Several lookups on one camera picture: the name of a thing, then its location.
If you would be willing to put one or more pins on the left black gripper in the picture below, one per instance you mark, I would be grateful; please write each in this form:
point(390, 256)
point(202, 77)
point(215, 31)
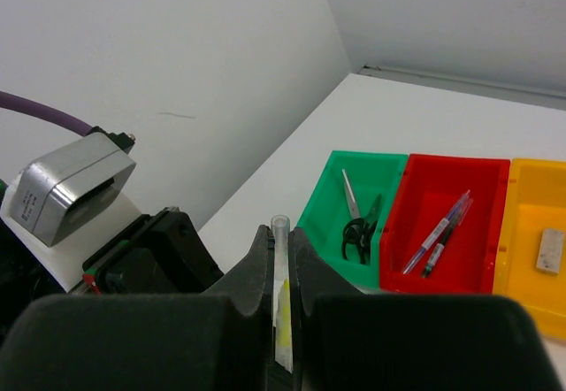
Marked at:
point(158, 254)

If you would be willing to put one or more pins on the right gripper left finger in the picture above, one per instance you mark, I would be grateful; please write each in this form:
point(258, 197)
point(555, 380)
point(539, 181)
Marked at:
point(220, 339)

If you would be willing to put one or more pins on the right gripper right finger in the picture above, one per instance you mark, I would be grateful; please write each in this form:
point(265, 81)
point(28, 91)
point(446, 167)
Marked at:
point(344, 339)

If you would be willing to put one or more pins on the yellow highlighter pen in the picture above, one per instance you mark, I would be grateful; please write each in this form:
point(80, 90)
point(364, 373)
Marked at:
point(281, 307)

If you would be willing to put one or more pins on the blue pen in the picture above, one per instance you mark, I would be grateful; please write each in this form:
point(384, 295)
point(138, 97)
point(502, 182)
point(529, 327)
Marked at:
point(435, 233)

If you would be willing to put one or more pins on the grey eraser block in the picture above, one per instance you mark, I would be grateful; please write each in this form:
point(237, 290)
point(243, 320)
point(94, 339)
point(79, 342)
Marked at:
point(549, 257)

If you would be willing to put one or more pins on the green plastic bin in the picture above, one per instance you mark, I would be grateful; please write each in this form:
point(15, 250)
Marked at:
point(347, 211)

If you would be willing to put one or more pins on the red plastic bin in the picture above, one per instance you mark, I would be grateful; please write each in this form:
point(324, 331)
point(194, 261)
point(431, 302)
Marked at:
point(430, 186)

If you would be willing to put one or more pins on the yellow plastic bin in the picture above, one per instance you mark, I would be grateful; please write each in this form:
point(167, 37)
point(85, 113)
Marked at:
point(535, 202)

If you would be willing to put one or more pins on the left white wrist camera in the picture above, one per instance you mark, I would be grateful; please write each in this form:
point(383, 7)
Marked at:
point(69, 203)

